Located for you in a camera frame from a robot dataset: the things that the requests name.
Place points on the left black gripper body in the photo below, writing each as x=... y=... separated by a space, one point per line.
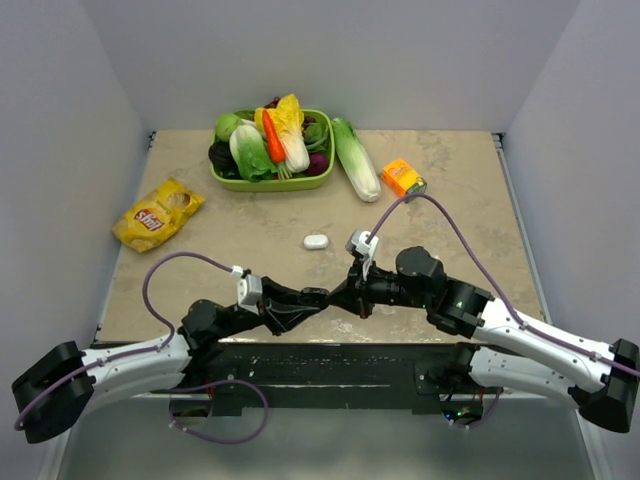
x=264 y=303

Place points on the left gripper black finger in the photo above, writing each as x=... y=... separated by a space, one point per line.
x=275 y=294
x=291 y=317

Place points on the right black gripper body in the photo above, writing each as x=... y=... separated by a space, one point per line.
x=379 y=288

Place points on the black earbud charging case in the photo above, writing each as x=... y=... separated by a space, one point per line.
x=314 y=297

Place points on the white earbud charging case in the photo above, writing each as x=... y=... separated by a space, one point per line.
x=314 y=242

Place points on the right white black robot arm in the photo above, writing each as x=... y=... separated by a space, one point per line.
x=505 y=348

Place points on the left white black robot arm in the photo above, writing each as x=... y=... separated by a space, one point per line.
x=68 y=382

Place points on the green plastic vegetable tray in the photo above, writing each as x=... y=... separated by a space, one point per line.
x=232 y=181

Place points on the orange juice carton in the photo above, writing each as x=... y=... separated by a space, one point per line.
x=402 y=178

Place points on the napa cabbage on table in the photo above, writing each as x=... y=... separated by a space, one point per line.
x=355 y=161

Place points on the purple onion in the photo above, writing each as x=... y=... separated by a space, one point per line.
x=318 y=164

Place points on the orange toy carrot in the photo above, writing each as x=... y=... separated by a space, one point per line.
x=275 y=148

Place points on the green white bok choy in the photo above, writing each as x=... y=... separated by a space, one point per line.
x=250 y=154

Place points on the yellow Lays chips bag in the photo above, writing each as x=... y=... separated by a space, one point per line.
x=157 y=216

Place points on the dark green leafy vegetable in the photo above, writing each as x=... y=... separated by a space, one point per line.
x=315 y=135

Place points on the black round vegetable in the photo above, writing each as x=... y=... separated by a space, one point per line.
x=220 y=155

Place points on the yellow white cabbage in tray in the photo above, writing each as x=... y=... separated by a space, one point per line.
x=287 y=118

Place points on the green round vegetable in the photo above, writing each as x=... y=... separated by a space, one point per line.
x=225 y=125

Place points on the dark red grapes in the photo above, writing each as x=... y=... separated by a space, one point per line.
x=273 y=103

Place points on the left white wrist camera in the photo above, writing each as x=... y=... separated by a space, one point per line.
x=249 y=289

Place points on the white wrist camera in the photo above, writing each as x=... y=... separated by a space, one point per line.
x=249 y=289
x=362 y=246

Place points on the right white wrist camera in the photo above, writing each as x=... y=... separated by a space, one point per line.
x=362 y=246

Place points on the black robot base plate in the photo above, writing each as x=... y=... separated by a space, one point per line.
x=412 y=377

